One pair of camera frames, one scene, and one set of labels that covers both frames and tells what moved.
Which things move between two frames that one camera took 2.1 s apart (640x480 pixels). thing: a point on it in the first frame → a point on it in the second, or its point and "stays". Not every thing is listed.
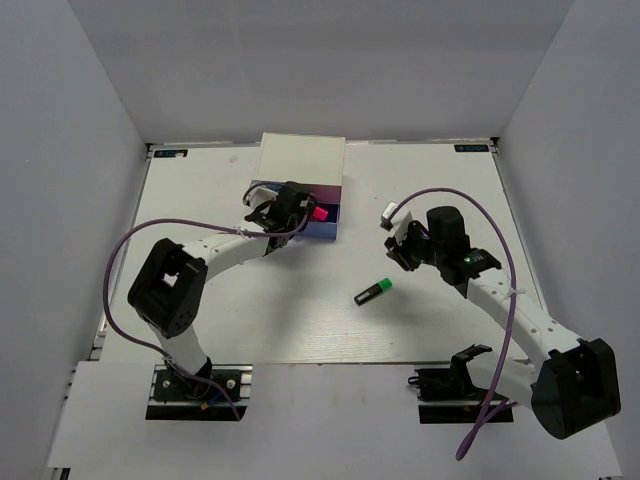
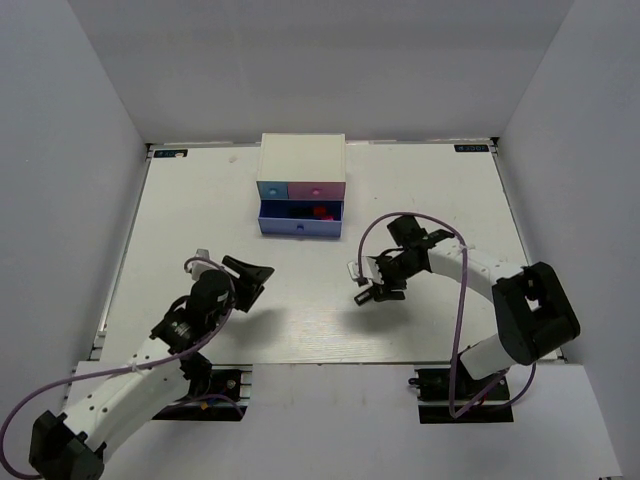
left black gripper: x=308 y=210 → x=249 y=282
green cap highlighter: x=373 y=291 stays
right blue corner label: x=471 y=148 stays
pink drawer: x=325 y=193 stays
